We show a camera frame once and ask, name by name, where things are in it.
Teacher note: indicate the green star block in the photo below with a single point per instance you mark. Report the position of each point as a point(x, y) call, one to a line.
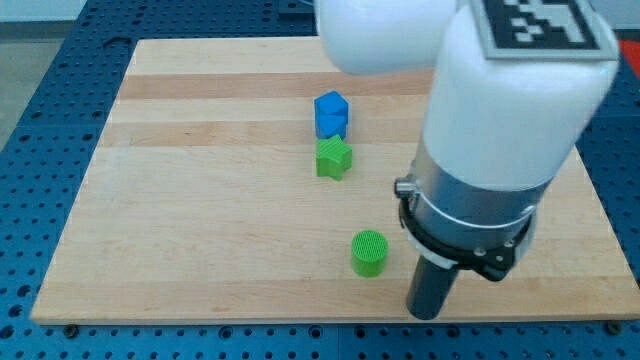
point(333, 157)

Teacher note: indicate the blue hexagon block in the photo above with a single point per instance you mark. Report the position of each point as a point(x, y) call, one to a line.
point(331, 103)

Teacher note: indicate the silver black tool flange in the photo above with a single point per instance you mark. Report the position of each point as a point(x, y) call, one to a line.
point(456, 225)

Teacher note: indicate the green cylinder block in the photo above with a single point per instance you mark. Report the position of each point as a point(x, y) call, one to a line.
point(369, 250)

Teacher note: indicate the wooden board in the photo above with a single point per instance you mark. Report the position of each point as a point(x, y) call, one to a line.
point(201, 203)

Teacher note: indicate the black white fiducial marker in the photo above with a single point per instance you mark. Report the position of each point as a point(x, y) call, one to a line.
point(547, 30)

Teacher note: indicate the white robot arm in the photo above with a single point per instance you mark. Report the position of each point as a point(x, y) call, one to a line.
point(515, 84)

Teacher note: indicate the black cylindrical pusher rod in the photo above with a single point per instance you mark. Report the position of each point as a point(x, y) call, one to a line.
point(429, 289)

